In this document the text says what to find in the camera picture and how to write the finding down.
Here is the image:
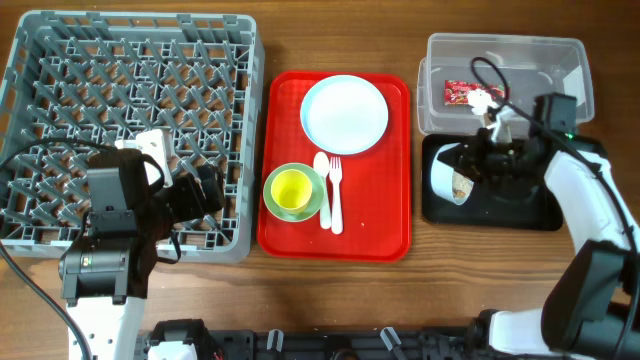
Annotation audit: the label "black tray bin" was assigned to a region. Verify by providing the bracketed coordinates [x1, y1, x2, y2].
[421, 134, 563, 231]

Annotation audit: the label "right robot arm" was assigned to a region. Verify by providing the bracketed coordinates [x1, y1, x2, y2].
[451, 90, 639, 359]

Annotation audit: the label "green bowl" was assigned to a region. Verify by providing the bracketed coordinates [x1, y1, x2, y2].
[263, 163, 324, 222]

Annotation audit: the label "yellow plastic cup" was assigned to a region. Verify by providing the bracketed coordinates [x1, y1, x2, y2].
[270, 169, 313, 214]

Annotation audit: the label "red plastic tray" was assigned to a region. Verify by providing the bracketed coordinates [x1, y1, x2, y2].
[257, 71, 412, 262]

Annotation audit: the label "rice and food scraps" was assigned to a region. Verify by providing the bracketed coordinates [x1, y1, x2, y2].
[452, 171, 474, 204]

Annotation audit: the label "grey dishwasher rack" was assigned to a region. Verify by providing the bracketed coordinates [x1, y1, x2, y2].
[1, 10, 265, 263]

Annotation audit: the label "white plastic fork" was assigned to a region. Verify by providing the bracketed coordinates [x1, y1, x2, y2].
[329, 157, 344, 235]

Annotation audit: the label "light blue bowl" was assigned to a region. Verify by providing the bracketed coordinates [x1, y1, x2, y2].
[430, 143, 468, 206]

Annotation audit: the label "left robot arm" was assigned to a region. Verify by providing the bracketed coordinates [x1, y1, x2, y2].
[59, 149, 225, 359]

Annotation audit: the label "red snack wrapper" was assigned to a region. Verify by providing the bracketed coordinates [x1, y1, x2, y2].
[444, 80, 505, 106]

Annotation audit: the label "light blue plate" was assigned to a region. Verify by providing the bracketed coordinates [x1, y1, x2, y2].
[300, 75, 390, 155]

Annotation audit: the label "clear plastic bin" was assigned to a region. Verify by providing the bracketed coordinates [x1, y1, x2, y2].
[416, 33, 595, 135]

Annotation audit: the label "white plastic spoon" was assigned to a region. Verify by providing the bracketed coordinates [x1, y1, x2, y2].
[313, 151, 331, 230]

